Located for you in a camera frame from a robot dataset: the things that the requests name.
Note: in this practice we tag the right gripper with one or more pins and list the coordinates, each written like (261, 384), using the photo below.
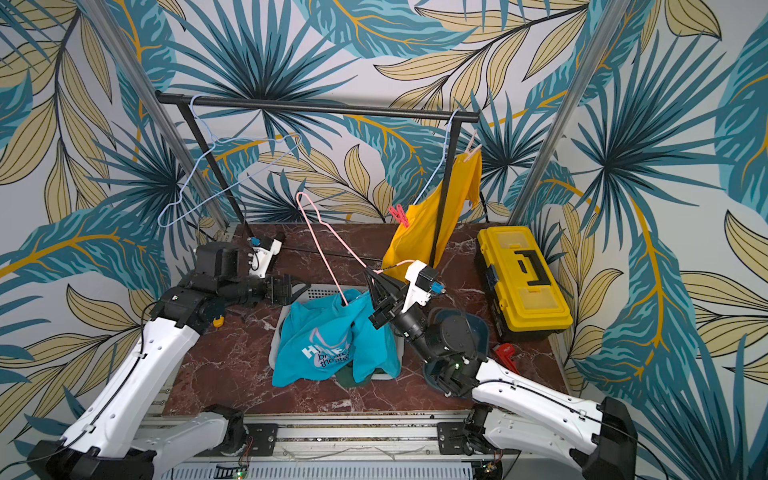
(390, 303)

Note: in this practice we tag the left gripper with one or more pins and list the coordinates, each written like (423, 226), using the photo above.
(287, 297)

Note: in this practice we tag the yellow t-shirt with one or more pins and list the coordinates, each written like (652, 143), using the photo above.
(416, 241)

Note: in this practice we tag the turquoise printed t-shirt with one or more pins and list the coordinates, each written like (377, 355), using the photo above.
(336, 342)

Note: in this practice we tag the dark green t-shirt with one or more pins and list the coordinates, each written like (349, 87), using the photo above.
(344, 377)

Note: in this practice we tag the light blue wire hanger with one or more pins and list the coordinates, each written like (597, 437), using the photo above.
(207, 141)

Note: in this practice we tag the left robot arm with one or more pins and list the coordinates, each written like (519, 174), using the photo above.
(173, 326)

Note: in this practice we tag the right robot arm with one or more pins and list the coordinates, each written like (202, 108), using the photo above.
(511, 412)

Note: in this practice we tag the grey perforated plastic basket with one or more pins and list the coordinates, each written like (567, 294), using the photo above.
(276, 336)

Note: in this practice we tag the pink red clothespin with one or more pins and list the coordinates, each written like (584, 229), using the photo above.
(399, 214)

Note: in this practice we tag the dark teal plastic tray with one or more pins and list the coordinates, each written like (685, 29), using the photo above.
(477, 325)

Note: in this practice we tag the red pipe wrench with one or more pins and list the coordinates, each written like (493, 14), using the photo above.
(506, 354)

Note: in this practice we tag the yellow black toolbox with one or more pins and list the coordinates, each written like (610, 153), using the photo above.
(525, 301)

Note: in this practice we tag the beige pink clothespin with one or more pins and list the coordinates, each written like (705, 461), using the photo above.
(472, 145)

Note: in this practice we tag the black clothes rack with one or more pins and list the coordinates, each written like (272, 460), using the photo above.
(455, 120)

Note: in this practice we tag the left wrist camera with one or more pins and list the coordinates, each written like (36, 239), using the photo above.
(264, 250)

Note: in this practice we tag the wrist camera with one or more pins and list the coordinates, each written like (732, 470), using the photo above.
(422, 285)
(264, 250)

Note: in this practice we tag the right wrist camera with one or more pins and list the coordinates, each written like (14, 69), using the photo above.
(422, 285)

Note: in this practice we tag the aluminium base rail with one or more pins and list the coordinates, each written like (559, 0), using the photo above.
(291, 439)

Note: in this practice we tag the right aluminium frame post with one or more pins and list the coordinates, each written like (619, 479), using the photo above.
(609, 23)

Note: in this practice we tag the aluminium frame post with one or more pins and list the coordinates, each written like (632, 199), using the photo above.
(609, 23)
(120, 31)

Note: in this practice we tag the left aluminium frame post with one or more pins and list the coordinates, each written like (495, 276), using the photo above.
(120, 31)

